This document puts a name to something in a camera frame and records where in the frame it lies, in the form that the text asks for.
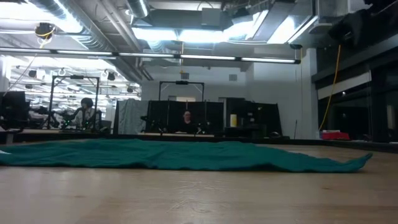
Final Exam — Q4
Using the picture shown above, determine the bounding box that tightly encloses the green microfiber towel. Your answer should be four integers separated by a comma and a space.
0, 138, 373, 174

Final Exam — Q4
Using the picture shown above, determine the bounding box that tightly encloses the black partition screen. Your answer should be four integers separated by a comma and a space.
145, 100, 225, 134

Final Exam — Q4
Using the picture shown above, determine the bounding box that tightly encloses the long ceiling light bar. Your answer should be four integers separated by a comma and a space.
0, 46, 302, 65

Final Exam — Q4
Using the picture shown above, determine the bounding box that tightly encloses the grey hanging cloth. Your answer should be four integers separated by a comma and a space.
116, 98, 150, 136

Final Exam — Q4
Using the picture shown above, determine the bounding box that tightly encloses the grey ceiling unit box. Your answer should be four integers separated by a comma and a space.
201, 7, 223, 27

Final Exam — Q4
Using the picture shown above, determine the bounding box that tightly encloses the person at distant robot station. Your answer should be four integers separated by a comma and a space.
72, 97, 101, 129

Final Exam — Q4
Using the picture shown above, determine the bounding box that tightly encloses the red box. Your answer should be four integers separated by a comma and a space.
321, 129, 351, 141

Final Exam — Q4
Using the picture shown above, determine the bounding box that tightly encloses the low black gantry frame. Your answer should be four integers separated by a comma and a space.
159, 80, 205, 102

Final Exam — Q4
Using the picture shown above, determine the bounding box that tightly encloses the tall black gantry frame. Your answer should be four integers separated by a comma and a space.
47, 75, 101, 131

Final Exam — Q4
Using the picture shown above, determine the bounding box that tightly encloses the round silver air duct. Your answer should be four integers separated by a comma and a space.
125, 0, 150, 19

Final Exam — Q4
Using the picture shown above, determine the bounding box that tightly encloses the yellow hanging cable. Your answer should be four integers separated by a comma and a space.
318, 44, 342, 132

